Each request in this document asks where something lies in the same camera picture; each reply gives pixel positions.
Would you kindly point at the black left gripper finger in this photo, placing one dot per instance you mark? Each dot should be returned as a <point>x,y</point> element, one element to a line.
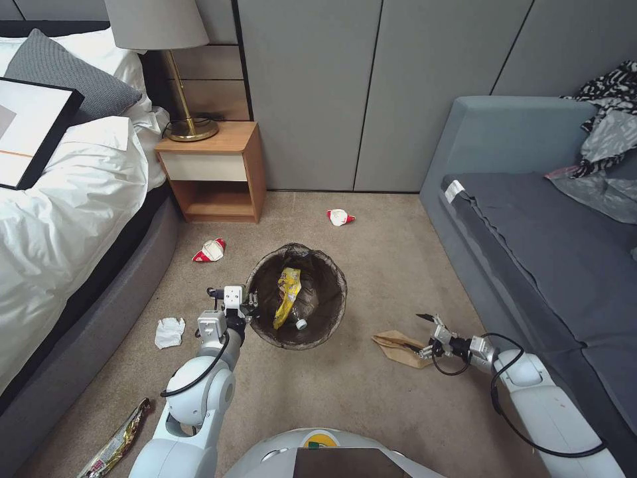
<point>253,300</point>
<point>249,313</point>

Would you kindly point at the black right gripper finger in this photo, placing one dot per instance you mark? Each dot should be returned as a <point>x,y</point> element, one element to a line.
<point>429,350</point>
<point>434,324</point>

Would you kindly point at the round trash bin black liner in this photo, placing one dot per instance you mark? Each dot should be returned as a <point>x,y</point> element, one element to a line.
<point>298,296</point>

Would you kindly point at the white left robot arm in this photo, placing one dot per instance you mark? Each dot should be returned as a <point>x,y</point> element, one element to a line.
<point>199,388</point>

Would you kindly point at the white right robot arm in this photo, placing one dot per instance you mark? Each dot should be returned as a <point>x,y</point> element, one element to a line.
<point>537,398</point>

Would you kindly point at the flat brown paper bag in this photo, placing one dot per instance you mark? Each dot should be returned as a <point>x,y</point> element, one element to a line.
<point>398,348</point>

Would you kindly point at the crushed yellow plastic bottle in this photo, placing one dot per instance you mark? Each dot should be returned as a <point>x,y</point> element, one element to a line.
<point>288,299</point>

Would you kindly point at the crushed red white paper cup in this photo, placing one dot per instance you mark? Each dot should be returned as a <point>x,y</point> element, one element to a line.
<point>210,250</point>
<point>340,217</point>

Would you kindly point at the crumpled white paper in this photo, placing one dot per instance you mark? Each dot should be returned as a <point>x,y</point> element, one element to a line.
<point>169,332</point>

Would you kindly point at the dark grey sofa cushion cover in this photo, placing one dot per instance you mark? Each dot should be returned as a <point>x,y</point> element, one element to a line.
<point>547,259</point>

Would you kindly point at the white fabric label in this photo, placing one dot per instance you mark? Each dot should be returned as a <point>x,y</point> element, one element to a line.
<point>453,190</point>

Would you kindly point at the wooden nightstand white drawer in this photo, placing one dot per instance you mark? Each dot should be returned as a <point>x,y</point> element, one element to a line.
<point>219,164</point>

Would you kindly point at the white robot front shell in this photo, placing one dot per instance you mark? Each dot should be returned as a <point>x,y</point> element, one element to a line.
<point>318,453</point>

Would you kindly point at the gold snack wrapper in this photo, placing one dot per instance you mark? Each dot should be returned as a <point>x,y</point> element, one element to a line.
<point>117,438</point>

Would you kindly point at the blue grey sofa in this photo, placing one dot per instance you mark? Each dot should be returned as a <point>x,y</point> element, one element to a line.
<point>497,149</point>

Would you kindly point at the white duvet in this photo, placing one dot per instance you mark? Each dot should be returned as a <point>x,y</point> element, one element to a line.
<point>64,219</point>

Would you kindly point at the wooden headboard panel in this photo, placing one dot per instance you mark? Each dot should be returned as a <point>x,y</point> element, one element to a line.
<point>214,74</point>

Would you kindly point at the grey plastic bag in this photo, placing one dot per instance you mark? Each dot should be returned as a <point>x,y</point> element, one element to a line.
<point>604,149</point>

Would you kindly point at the white pillow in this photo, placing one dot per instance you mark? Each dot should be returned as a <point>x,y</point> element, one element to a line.
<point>107,55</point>

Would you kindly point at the brass lamp with grey shade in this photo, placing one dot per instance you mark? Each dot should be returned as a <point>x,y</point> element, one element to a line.
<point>159,25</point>

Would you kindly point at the grey knitted pillow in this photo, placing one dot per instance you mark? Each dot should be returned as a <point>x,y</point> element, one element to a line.
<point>59,74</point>

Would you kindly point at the black white patterned cloth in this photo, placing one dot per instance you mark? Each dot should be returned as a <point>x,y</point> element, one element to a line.
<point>614,84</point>

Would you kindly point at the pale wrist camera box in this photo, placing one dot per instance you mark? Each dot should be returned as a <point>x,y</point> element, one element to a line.
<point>234,297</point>

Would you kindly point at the grey upholstered bed frame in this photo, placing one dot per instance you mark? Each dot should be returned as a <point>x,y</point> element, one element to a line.
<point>89,338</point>

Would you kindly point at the black picture frame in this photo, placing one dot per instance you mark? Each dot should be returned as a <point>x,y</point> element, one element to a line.
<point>37,129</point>

